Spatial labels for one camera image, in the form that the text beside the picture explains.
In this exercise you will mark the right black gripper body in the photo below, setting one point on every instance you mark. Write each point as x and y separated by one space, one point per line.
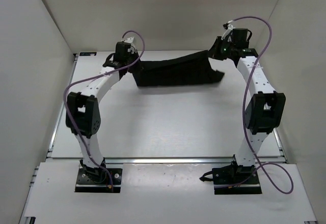
223 49

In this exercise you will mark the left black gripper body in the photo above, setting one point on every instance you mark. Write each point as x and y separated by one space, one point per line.
133 57

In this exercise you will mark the black pleated skirt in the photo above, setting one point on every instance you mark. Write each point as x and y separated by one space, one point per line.
189 70

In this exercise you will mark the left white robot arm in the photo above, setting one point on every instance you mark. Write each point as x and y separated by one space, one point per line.
82 110

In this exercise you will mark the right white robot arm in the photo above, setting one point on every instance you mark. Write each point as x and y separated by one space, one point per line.
264 110

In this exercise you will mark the left blue corner label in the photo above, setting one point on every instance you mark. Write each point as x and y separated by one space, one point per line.
87 54

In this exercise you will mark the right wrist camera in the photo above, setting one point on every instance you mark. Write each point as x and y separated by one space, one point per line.
228 29

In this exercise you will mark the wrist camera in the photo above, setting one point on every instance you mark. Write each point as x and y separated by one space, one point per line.
228 29
131 41

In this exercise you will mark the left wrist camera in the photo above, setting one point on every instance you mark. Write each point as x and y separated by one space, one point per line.
131 41

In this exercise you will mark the aluminium table edge rail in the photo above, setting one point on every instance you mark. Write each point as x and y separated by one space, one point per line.
175 160

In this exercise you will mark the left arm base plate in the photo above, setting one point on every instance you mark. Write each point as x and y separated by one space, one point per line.
95 184

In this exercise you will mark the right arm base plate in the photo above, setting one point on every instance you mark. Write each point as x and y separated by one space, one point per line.
233 179

